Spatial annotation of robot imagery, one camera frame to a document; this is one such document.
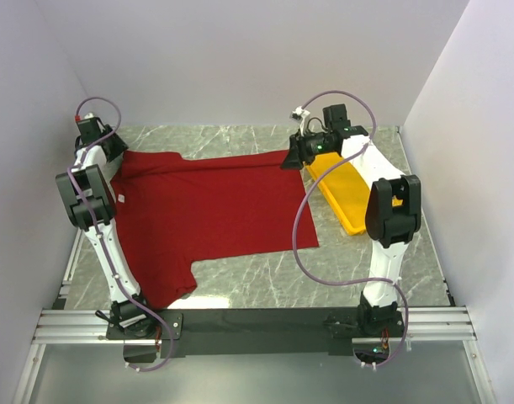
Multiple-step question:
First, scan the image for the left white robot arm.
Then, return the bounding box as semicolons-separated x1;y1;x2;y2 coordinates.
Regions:
56;114;158;338

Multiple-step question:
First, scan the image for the yellow plastic tray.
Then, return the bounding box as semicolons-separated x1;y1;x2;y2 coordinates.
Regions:
305;151;405;237

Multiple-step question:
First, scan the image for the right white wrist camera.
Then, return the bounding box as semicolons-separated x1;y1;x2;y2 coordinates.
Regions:
290;106;310;124

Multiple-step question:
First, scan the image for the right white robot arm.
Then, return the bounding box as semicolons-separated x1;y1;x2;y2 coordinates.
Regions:
280;104;421;336

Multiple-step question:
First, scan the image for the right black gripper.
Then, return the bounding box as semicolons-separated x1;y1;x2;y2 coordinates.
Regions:
280;127;335;171

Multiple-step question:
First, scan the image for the black base crossbar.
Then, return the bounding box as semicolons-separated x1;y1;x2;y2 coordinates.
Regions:
104;306;407;359

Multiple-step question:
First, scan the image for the red t shirt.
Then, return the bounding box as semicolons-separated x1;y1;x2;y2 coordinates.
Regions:
111;151;319;309

